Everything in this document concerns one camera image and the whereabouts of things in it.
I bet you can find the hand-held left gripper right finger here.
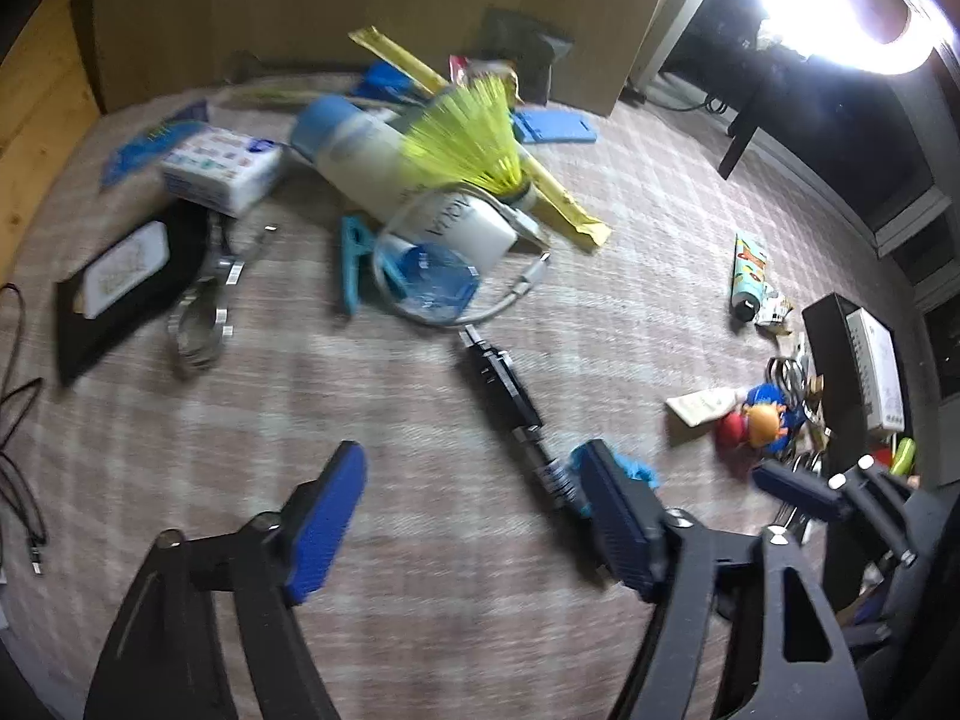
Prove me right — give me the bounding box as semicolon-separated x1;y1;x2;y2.
576;441;871;720

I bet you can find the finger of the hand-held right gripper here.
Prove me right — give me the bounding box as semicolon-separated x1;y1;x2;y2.
752;456;917;565

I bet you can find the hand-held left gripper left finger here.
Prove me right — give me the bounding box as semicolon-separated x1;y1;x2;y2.
82;441;368;720

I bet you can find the white sunscreen bottle blue cap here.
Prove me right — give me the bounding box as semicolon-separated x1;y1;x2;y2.
289;95;522;272

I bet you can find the plaid cloth desktop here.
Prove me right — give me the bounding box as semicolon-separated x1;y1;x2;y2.
0;67;923;720

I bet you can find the crumpled blue wrapper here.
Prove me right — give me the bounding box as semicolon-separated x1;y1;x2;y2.
570;444;657;488

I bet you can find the red and blue toy figure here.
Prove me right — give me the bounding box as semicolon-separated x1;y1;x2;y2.
712;382;796;458

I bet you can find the black box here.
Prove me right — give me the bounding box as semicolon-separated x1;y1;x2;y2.
801;294;901;481

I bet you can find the white box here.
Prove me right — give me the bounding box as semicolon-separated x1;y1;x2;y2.
844;307;908;436

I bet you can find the black folding tool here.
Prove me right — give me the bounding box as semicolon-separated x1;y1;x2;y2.
457;324;593;518

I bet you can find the small printed sachet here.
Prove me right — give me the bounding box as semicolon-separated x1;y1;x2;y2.
757;292;794;335

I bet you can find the colourful printed tube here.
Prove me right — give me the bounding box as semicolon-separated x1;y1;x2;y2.
729;231;770;322

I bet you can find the clear blue plastic case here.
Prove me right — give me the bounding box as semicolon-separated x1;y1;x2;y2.
375;240;481;320

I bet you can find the blue clothespin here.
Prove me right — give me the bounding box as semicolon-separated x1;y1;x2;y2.
335;214;376;320

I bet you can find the black flat card holder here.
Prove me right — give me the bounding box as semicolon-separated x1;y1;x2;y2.
52;199;215;387

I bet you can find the long yellow packet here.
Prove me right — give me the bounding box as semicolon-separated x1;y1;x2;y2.
349;26;610;250

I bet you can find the white badge card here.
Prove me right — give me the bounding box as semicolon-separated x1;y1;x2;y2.
79;221;170;320

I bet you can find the dark table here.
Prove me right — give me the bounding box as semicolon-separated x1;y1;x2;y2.
637;0;938;181

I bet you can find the white tissue pack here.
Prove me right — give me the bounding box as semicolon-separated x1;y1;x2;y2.
159;124;286;215

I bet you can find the blue phone stand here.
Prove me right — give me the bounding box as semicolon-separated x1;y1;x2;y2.
512;109;599;147

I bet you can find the yellow nylon shuttlecock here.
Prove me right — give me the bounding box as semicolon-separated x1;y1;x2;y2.
401;75;537;211

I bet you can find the red snack packet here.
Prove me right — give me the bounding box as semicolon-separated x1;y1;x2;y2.
448;54;522;102

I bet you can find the black bag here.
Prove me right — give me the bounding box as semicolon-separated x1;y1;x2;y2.
476;7;575;104

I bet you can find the metal clip keychain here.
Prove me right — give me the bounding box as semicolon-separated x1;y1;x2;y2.
166;210;278;376

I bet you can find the white usb cable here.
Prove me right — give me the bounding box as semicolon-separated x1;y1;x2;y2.
371;184;556;327

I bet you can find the black cable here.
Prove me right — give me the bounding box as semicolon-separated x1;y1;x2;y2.
0;281;50;578

